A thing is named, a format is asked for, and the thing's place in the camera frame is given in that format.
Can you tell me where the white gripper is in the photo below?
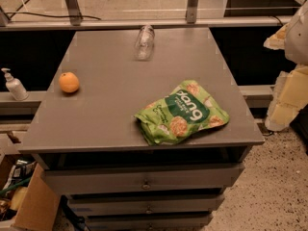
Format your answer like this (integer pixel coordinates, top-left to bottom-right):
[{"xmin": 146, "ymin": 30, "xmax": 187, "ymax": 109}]
[{"xmin": 263, "ymin": 0, "xmax": 308, "ymax": 131}]

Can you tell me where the green rice chip bag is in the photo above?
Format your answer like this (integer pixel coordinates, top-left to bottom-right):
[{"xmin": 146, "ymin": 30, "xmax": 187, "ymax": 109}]
[{"xmin": 135, "ymin": 80, "xmax": 229, "ymax": 145}]

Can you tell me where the clear plastic water bottle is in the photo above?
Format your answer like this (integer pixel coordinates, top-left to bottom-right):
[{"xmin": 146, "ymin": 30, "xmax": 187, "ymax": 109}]
[{"xmin": 135, "ymin": 25, "xmax": 155, "ymax": 61}]

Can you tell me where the white pump dispenser bottle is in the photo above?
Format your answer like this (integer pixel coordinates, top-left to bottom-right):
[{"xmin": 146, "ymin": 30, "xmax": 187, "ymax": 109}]
[{"xmin": 1, "ymin": 67, "xmax": 28, "ymax": 101}]

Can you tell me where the bottom grey drawer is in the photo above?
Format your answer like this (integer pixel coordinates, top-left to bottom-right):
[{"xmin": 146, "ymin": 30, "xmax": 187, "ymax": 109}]
[{"xmin": 86, "ymin": 213, "xmax": 213, "ymax": 231}]

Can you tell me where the grey drawer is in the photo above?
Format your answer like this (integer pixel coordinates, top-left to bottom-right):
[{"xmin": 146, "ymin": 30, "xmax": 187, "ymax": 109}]
[
  {"xmin": 43, "ymin": 163, "xmax": 244, "ymax": 195},
  {"xmin": 68, "ymin": 194, "xmax": 224, "ymax": 216},
  {"xmin": 86, "ymin": 213, "xmax": 213, "ymax": 231}
]

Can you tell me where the grey drawer cabinet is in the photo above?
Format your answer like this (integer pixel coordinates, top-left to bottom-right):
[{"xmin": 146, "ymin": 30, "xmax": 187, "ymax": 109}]
[{"xmin": 22, "ymin": 29, "xmax": 263, "ymax": 231}]

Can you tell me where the orange fruit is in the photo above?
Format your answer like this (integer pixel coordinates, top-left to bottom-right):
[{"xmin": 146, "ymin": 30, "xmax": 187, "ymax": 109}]
[{"xmin": 59, "ymin": 72, "xmax": 80, "ymax": 93}]

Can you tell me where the middle grey drawer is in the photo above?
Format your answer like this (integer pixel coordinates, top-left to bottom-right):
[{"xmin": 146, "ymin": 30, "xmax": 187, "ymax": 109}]
[{"xmin": 68, "ymin": 194, "xmax": 224, "ymax": 216}]

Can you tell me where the top grey drawer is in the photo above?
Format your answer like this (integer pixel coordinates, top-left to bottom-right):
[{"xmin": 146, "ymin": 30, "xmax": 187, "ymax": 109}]
[{"xmin": 43, "ymin": 163, "xmax": 244, "ymax": 195}]

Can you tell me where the brown cardboard box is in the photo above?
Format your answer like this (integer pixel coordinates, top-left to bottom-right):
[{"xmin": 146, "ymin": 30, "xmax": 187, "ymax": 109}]
[{"xmin": 0, "ymin": 165, "xmax": 60, "ymax": 231}]

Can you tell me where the metal window frame rail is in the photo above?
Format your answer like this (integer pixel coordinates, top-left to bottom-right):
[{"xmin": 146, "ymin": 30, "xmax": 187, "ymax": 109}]
[{"xmin": 1, "ymin": 0, "xmax": 292, "ymax": 31}]

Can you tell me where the black cable behind glass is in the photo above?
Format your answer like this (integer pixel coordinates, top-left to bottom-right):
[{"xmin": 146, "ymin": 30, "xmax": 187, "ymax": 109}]
[{"xmin": 5, "ymin": 11, "xmax": 102, "ymax": 21}]

